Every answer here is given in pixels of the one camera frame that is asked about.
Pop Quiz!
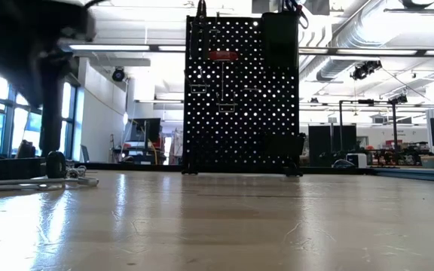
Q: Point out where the large silver combination wrench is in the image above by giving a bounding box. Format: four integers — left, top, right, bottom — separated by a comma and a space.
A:
0, 176, 100, 188

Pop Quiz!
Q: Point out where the double-prong metal peg hook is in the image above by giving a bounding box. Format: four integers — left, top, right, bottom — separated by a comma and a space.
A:
184, 67, 209, 94
215, 92, 237, 113

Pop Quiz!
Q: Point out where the black perforated pegboard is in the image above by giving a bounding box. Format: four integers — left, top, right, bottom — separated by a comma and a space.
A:
181, 14, 304, 177

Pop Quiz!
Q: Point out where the small black pegboard bin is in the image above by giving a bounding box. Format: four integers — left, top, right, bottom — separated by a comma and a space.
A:
261, 132, 305, 169

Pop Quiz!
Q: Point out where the cluttered distant workbench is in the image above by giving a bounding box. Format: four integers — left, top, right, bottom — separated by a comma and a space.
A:
113, 141, 165, 166
367, 139, 431, 167

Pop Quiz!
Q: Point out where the black cabinet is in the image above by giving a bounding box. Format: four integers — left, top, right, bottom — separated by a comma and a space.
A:
308, 124, 357, 166

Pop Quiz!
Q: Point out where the black ceiling spotlight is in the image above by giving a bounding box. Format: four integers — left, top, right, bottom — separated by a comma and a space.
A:
111, 66, 127, 82

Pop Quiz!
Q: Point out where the tall black pegboard bin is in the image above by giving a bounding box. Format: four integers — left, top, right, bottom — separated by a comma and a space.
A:
261, 11, 301, 69

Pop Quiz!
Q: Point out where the small chrome fitting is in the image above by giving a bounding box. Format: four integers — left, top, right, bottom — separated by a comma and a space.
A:
66, 164, 88, 180

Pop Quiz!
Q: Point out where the long ceiling light strip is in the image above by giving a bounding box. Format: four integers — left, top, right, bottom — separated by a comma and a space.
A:
68, 43, 434, 56

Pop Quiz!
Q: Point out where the white bucket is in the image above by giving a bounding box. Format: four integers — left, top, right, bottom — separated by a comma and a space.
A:
347, 152, 368, 169

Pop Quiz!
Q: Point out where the black vertical pillar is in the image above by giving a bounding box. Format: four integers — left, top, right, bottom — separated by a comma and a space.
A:
38, 67, 68, 157

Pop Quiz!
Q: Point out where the black pipe stand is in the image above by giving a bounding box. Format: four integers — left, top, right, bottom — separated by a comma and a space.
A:
338, 93, 409, 166

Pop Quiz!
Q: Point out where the dark chair backrest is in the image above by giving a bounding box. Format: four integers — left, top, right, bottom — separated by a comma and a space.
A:
15, 139, 37, 159

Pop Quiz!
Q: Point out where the small silver combination wrench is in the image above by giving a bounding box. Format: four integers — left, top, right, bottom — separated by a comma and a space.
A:
0, 183, 67, 192

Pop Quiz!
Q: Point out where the black ceiling camera mount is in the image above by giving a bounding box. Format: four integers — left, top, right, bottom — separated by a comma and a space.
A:
350, 59, 383, 81

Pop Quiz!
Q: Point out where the silver ventilation duct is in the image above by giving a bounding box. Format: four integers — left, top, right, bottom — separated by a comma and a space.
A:
299, 0, 402, 82

